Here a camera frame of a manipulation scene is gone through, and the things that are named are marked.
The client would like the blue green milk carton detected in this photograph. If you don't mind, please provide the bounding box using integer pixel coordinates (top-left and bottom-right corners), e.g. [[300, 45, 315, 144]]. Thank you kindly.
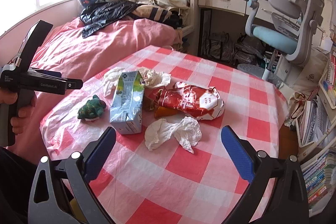
[[109, 71, 145, 135]]

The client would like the white desk with drawers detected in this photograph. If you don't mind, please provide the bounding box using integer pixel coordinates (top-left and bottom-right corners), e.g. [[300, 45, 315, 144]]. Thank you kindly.
[[198, 0, 276, 23]]

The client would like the red white checkered tablecloth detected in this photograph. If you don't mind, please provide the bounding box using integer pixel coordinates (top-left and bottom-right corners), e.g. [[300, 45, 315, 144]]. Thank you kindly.
[[39, 44, 289, 224]]

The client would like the white bookshelf with books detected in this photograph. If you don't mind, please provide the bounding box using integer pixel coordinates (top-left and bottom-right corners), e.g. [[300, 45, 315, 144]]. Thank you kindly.
[[295, 50, 335, 217]]

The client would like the green wrapper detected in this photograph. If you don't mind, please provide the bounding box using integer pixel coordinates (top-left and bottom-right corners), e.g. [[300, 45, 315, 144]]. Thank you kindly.
[[77, 94, 106, 121]]

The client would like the grey blue desk chair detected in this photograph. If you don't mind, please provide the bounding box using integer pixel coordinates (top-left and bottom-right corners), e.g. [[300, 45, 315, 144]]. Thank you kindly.
[[244, 0, 325, 80]]

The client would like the beige navy striped cloth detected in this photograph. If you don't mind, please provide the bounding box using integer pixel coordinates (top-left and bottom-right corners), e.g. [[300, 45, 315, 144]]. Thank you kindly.
[[129, 5, 172, 23]]

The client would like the orange peel piece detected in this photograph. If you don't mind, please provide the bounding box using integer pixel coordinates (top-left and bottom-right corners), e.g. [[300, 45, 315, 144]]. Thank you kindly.
[[142, 97, 180, 119]]

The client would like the dark navy jacket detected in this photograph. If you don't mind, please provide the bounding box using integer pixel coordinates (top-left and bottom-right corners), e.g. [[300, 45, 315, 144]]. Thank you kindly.
[[80, 0, 142, 38]]

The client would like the red white snack bag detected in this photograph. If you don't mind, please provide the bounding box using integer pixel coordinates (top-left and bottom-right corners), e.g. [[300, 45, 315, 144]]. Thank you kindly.
[[148, 81, 225, 121]]

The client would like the cream crumpled paper wrapper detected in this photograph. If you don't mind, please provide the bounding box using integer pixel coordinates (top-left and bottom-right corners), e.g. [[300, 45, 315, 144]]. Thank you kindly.
[[138, 67, 171, 89]]

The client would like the pink bed duvet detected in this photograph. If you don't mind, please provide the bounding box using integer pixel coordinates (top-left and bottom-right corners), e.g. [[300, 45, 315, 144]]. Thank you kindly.
[[9, 18, 182, 163]]

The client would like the white tissue front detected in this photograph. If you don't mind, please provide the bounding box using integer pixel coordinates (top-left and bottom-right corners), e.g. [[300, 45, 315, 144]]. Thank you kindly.
[[145, 117, 202, 154]]

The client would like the white tissue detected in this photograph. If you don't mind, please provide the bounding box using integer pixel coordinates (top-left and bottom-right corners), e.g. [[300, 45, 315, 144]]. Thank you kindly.
[[102, 67, 126, 97], [145, 117, 202, 154]]

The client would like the person's left hand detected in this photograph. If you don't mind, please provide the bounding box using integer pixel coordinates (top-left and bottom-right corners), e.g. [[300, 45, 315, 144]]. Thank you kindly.
[[0, 89, 37, 135]]

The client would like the beige canvas bag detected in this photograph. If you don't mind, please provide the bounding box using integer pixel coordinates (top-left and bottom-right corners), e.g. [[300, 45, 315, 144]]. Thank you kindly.
[[149, 0, 190, 13]]

